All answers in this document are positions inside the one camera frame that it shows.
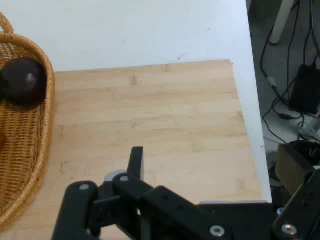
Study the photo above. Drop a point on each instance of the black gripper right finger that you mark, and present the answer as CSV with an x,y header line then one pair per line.
x,y
302,215

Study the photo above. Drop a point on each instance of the black power adapter brick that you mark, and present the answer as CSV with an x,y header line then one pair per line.
x,y
305,92

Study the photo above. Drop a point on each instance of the black round container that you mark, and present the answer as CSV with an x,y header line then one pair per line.
x,y
302,152

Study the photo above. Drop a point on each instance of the dark purple toy eggplant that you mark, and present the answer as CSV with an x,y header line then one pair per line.
x,y
22,80

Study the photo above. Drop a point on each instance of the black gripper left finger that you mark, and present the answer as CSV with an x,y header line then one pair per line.
x,y
130,192

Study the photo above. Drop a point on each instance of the brown cardboard box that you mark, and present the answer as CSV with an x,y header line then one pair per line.
x,y
287,170

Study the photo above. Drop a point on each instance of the light wooden cutting board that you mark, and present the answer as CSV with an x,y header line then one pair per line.
x,y
162,112

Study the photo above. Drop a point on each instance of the white table leg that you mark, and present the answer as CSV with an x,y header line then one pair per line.
x,y
281,22

